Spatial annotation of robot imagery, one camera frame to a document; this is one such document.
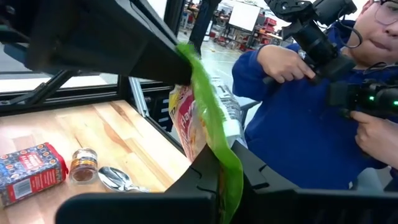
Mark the small saffron glass jar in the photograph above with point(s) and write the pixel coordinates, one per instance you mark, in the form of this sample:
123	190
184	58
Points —
83	166

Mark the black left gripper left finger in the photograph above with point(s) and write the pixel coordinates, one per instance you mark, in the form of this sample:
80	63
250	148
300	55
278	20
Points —
155	208

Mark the person's hand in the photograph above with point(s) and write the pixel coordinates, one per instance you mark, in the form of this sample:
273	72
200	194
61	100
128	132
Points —
283	63
376	140

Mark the white board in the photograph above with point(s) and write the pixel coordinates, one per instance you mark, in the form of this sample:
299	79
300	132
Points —
244	15

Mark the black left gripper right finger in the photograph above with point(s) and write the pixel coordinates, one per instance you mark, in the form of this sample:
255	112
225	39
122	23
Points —
311	208

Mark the red spice box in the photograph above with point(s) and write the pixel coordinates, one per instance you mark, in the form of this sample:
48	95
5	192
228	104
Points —
31	174

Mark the black aluminium rig frame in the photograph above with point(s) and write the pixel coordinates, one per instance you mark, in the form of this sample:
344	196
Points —
93	93

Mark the person's glasses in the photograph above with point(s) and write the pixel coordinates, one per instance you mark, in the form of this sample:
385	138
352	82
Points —
387	12

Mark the person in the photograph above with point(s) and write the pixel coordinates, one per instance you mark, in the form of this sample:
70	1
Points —
295	130

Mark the maroon green ramen packet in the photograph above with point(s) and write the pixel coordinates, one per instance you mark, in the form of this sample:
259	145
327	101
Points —
214	124

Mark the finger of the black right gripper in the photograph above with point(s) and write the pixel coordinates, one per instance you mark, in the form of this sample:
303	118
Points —
109	40

